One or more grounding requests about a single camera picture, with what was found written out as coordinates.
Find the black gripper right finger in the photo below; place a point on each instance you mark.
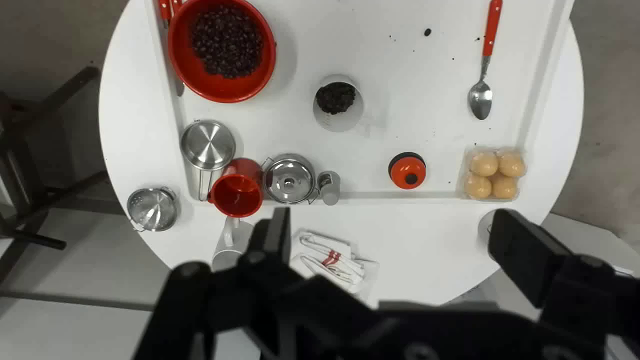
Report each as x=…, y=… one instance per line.
x=561, y=280

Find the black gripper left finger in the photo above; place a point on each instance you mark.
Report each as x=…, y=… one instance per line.
x=260, y=301

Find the steel bowl with red contents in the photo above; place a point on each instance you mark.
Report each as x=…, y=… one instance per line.
x=288, y=178

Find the small steel bowl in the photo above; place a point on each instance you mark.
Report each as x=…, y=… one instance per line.
x=209, y=142

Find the white cloth red stripes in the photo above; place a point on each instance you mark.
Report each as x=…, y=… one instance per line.
x=331, y=261

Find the red mug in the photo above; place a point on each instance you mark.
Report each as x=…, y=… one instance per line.
x=236, y=192

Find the clear pack of round buns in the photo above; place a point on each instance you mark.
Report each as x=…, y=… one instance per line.
x=494, y=175

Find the small steel shaker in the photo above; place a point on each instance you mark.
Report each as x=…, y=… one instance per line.
x=328, y=188

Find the black stand legs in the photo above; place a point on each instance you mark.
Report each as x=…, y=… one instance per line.
x=17, y=166

